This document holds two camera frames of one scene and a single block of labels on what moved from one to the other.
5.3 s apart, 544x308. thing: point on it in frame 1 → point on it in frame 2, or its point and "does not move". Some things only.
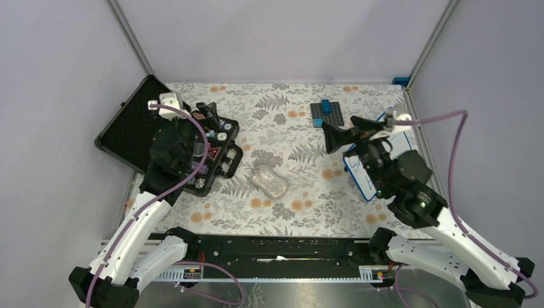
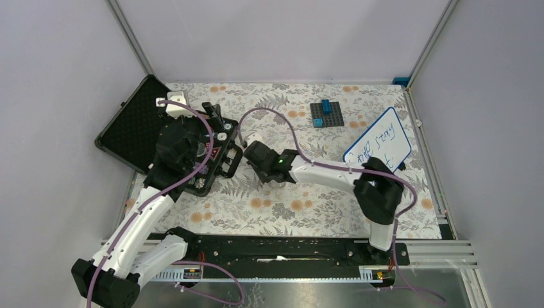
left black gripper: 208,111 does not move
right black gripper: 335,136 → 265,178
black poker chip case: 128,134 does not move
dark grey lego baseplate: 335,119 does not move
